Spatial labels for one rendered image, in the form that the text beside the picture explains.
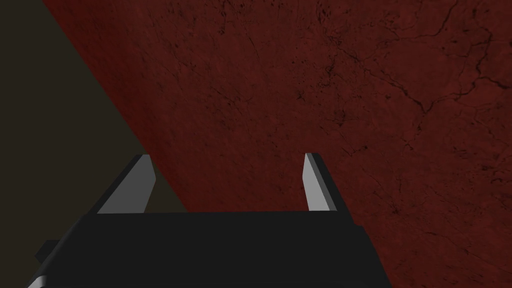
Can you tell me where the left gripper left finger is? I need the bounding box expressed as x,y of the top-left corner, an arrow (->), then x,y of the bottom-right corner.
91,153 -> 157,215

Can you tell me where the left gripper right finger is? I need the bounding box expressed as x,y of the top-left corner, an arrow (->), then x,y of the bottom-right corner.
302,152 -> 339,213

